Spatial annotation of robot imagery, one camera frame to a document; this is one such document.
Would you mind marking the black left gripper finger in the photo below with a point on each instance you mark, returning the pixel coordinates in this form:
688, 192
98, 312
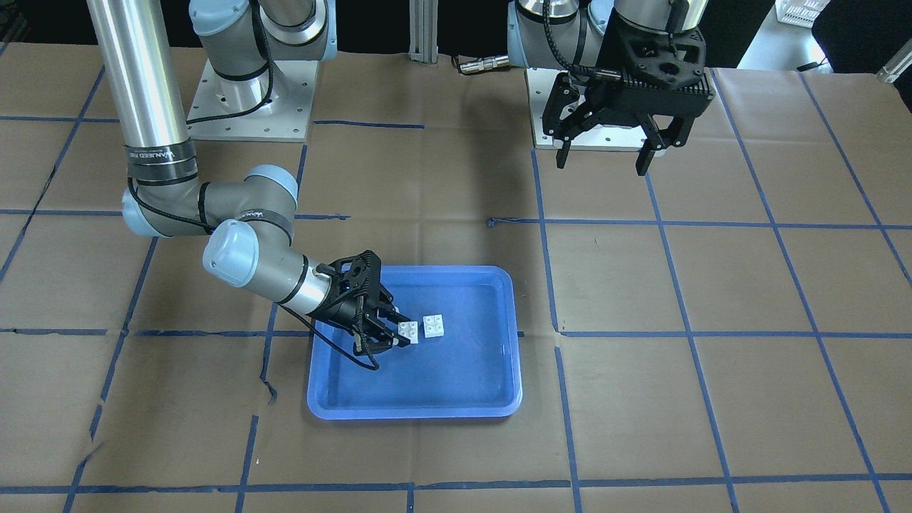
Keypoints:
563, 147
647, 154

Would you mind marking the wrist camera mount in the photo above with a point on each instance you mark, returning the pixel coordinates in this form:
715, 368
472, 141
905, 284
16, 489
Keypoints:
352, 278
671, 65

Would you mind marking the white block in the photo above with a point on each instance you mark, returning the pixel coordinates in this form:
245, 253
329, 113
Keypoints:
433, 326
410, 331

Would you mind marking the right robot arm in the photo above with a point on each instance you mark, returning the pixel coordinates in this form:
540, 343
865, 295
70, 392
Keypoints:
249, 223

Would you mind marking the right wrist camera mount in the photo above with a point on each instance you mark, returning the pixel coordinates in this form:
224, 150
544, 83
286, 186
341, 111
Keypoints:
352, 278

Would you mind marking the silver cable connector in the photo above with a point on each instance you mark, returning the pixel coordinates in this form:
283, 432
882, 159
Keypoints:
481, 65

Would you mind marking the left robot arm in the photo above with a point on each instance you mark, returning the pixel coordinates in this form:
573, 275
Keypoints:
568, 35

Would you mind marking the aluminium frame post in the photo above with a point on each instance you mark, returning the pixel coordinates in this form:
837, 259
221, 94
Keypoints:
422, 16

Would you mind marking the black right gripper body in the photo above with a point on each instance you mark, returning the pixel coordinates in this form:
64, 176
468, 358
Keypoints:
347, 308

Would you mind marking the blue plastic tray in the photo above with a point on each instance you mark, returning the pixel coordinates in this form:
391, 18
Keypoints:
472, 370

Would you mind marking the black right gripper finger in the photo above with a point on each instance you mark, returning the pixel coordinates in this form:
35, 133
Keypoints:
382, 341
385, 309

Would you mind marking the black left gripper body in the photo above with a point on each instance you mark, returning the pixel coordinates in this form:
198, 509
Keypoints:
611, 60

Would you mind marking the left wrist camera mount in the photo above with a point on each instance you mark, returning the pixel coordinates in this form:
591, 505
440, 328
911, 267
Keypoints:
671, 65

